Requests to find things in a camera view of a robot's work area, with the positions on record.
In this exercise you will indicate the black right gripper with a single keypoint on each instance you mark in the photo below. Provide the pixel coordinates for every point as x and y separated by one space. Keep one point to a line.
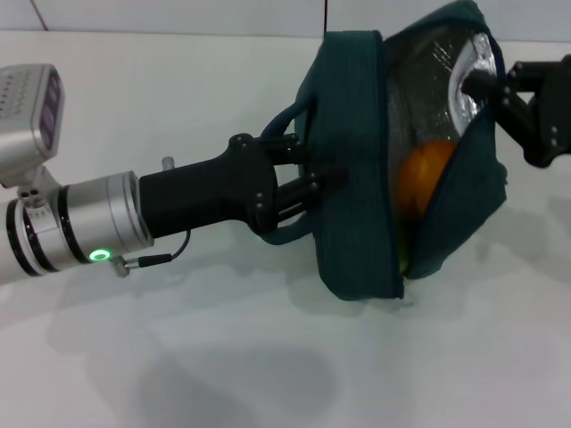
553 116

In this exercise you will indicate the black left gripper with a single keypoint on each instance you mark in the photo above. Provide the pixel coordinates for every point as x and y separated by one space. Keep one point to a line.
209 191

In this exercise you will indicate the dark teal insulated bag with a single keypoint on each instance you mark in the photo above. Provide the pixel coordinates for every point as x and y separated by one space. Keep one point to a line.
352 178

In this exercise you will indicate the orange yellow pear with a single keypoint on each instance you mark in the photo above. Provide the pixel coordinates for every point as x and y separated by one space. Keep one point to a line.
424 178

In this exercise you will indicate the green cucumber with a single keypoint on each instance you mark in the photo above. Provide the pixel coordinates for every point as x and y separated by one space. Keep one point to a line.
404 263

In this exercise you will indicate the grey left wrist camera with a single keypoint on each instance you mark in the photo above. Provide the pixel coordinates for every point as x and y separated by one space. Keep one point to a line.
27 120

